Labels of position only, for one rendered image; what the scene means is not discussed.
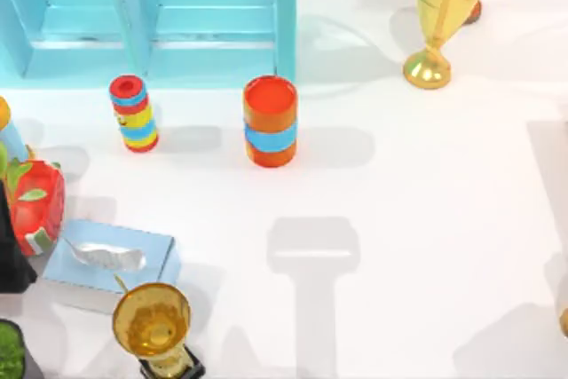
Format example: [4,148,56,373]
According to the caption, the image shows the light blue rack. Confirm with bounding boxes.
[0,0,299,89]

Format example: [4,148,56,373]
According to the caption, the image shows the tall gold trophy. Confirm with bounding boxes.
[402,0,498,91]

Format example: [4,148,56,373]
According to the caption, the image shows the small orange object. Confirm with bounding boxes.
[463,0,483,27]

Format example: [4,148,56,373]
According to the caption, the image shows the red striped can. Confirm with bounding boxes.
[108,75,160,154]

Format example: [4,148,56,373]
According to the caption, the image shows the light blue tissue box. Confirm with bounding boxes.
[42,218,183,316]

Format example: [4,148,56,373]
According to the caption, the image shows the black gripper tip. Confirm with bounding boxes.
[0,179,39,295]

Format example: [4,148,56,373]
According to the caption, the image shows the gold trophy on black base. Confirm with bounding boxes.
[111,273,207,379]

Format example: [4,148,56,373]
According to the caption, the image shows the orange can with blue band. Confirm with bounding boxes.
[242,75,298,169]

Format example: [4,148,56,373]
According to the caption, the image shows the red apple-shaped pot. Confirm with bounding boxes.
[0,142,67,257]

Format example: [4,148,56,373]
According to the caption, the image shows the green plant in dark pot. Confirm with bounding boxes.
[0,319,28,379]

